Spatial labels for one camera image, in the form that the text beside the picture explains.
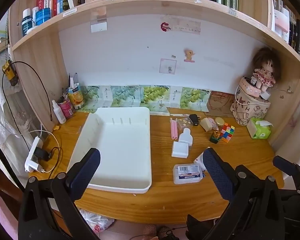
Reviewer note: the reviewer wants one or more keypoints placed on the orange correction tape clear packet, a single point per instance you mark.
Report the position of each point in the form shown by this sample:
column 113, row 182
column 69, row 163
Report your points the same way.
column 185, row 123

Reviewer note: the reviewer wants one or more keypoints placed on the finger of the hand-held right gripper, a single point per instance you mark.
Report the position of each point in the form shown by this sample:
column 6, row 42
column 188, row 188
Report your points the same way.
column 283, row 162

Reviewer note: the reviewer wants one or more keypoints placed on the pink blanket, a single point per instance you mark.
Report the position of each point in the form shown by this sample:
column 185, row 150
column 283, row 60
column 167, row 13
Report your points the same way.
column 1, row 210

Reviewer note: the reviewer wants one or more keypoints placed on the black power adapter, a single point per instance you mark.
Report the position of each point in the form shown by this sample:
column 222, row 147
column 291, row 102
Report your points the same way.
column 42, row 154

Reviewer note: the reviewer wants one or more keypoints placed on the patterned fabric bag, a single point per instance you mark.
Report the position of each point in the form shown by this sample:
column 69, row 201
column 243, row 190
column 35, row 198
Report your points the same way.
column 250, row 110

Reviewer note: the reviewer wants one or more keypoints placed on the white plastic bag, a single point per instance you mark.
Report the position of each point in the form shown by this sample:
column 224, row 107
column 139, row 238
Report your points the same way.
column 97, row 221

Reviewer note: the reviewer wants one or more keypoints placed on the orange bear sticker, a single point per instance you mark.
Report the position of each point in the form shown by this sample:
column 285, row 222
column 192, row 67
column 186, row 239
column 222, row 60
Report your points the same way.
column 189, row 55

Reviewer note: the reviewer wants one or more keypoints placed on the red wall sticker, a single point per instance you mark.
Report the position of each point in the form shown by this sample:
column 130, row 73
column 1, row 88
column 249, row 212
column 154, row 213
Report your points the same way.
column 165, row 26

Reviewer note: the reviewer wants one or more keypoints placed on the taped paper note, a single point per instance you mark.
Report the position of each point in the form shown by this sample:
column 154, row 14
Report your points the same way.
column 186, row 27

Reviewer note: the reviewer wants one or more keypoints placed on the cream plastic box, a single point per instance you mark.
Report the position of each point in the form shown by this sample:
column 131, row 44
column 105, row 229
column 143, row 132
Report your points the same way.
column 207, row 124

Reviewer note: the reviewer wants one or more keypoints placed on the white capped bottle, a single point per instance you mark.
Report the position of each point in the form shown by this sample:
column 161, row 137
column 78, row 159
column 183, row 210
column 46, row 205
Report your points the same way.
column 35, row 15

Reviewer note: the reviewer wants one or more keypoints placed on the yellow toy car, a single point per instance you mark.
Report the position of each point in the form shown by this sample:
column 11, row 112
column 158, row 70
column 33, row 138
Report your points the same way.
column 10, row 73

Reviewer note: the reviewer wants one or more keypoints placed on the pink framed sticker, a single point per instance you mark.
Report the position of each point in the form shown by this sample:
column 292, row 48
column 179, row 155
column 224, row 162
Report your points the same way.
column 168, row 66

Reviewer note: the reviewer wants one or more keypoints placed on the wooden bookshelf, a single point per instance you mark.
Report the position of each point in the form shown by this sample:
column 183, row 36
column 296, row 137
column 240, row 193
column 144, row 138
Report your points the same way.
column 40, row 67

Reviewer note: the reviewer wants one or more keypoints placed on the pink and white box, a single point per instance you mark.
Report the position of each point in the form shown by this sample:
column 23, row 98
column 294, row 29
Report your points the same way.
column 280, row 21

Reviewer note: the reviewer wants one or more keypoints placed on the pink can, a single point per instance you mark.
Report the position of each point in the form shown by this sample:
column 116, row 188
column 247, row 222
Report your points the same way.
column 67, row 109

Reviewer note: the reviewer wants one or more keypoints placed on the brown paper bag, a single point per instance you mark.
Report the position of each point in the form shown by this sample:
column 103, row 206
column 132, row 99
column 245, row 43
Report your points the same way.
column 220, row 103

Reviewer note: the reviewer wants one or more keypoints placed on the orange juice carton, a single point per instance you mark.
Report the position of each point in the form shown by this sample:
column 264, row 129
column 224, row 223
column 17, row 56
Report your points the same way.
column 76, row 97

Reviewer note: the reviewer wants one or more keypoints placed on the dark blue bottle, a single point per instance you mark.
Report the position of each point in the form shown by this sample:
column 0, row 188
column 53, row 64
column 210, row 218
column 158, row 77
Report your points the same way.
column 26, row 22

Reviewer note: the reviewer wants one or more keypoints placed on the white plastic tray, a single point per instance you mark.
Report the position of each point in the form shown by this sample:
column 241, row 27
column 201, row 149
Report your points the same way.
column 120, row 150

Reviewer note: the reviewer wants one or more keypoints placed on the white plug charger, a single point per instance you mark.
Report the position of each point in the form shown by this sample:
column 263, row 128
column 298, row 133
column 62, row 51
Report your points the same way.
column 182, row 145

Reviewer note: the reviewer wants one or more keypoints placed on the clear plastic box blue label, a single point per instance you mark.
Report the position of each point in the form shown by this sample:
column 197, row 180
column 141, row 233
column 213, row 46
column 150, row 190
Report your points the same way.
column 188, row 173

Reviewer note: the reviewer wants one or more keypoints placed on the green tissue packet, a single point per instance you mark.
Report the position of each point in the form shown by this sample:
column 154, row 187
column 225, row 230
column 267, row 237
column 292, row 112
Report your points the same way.
column 258, row 130

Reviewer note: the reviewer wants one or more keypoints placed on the brown-haired doll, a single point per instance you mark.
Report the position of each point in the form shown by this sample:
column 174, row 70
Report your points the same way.
column 265, row 65

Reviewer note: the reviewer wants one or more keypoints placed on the white charger block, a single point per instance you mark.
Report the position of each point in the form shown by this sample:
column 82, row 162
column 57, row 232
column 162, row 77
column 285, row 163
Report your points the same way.
column 265, row 95

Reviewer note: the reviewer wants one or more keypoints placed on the round cream jar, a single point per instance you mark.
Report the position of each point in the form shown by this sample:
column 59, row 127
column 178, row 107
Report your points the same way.
column 220, row 121

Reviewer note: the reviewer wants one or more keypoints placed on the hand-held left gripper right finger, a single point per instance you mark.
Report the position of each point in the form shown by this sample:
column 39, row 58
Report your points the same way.
column 217, row 173

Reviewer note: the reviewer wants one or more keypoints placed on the colourful puzzle cube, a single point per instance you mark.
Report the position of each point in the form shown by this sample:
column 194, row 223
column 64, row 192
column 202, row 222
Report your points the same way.
column 227, row 132

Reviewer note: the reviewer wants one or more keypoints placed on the blue jar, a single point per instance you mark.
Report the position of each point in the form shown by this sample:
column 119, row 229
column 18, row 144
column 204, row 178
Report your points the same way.
column 43, row 16

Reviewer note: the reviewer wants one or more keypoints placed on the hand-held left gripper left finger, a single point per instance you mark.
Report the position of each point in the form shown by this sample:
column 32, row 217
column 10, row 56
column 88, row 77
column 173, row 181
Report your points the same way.
column 86, row 172

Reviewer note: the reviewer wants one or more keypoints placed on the white spray bottle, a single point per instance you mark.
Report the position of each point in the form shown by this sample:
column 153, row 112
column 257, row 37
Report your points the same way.
column 59, row 112

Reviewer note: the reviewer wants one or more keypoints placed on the white lace curtain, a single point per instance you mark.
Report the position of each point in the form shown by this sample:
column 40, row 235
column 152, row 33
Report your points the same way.
column 7, row 120

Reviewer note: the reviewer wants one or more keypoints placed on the black plug charger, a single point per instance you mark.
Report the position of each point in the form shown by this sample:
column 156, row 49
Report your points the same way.
column 195, row 120

